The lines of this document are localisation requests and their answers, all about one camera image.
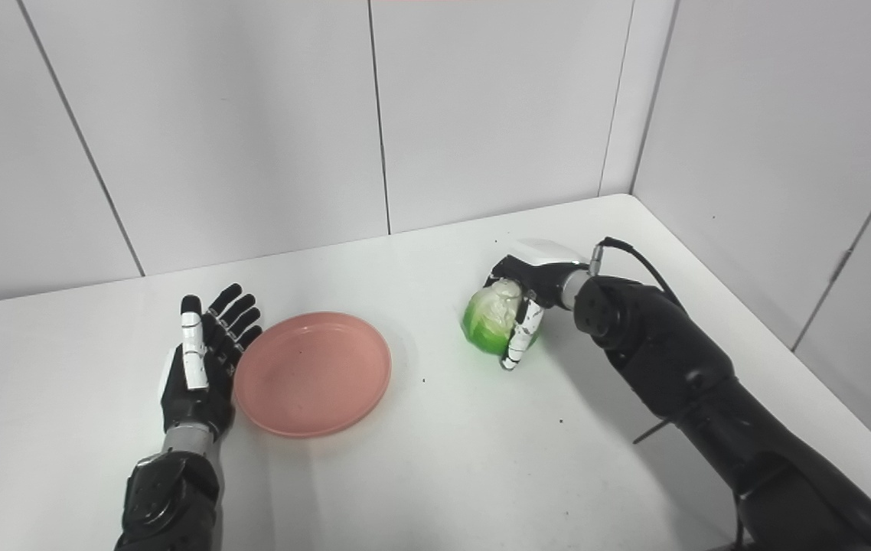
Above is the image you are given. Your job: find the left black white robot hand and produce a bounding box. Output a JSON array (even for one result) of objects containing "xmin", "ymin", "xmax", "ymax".
[{"xmin": 158, "ymin": 283, "xmax": 263, "ymax": 441}]

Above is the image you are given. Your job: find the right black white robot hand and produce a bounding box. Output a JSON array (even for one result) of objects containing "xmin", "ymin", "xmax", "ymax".
[{"xmin": 486, "ymin": 239, "xmax": 590, "ymax": 372}]

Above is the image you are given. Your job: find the green white cabbage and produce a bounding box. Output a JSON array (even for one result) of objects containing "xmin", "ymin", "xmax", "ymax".
[{"xmin": 461, "ymin": 279, "xmax": 540, "ymax": 356}]

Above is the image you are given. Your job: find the pink plate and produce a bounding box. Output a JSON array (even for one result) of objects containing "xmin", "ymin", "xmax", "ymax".
[{"xmin": 233, "ymin": 311, "xmax": 393, "ymax": 439}]

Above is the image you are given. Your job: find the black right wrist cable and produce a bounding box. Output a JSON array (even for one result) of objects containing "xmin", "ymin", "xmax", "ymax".
[{"xmin": 589, "ymin": 236, "xmax": 684, "ymax": 308}]

